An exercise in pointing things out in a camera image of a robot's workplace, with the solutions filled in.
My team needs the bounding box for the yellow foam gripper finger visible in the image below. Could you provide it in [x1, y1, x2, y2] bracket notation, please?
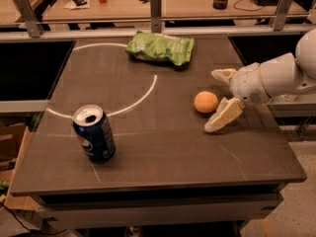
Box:
[204, 97, 245, 133]
[211, 68, 237, 86]

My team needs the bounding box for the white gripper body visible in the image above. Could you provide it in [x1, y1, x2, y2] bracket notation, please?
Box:
[230, 62, 271, 107]

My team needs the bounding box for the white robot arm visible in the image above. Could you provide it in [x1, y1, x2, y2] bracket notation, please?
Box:
[204, 30, 316, 132]

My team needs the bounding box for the orange fruit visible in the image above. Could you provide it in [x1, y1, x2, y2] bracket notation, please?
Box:
[194, 91, 219, 114]

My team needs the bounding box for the black mesh pen cup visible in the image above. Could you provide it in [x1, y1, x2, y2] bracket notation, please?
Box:
[213, 0, 228, 10]

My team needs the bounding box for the green chip bag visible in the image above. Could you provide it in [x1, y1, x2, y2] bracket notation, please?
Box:
[125, 32, 195, 66]

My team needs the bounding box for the blue Pepsi can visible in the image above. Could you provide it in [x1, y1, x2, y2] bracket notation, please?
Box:
[73, 105, 116, 162]

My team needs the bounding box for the black cable on desk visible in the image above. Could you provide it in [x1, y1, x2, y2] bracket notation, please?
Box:
[232, 0, 265, 13]

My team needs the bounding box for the grey metal bracket right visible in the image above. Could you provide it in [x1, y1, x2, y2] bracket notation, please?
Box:
[269, 0, 293, 31]

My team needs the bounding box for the grey metal bracket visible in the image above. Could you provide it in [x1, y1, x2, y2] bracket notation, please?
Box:
[150, 0, 162, 33]
[14, 0, 43, 38]
[269, 0, 293, 31]

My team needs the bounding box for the grey metal bracket middle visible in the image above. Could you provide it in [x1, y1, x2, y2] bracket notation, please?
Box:
[150, 0, 162, 33]

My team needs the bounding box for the grey metal bracket left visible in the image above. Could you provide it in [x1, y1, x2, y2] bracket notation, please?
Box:
[14, 0, 43, 38]

